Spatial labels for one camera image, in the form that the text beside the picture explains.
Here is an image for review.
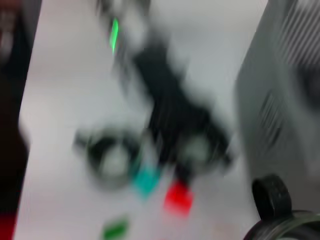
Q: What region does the glass teacup black sleeve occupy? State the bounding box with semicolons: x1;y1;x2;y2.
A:
74;126;141;191
243;173;320;240
178;132;226;173

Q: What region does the teal square brick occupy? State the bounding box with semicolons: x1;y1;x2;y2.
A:
131;163;162;198

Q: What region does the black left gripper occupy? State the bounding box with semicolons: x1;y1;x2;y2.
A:
134;42;236;171

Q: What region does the grey perforated storage basket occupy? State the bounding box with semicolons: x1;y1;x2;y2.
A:
233;0;320;216

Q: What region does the green small brick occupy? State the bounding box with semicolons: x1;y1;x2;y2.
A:
101;217;131;240

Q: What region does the red curved brick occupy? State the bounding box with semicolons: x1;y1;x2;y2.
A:
162;181;195;217

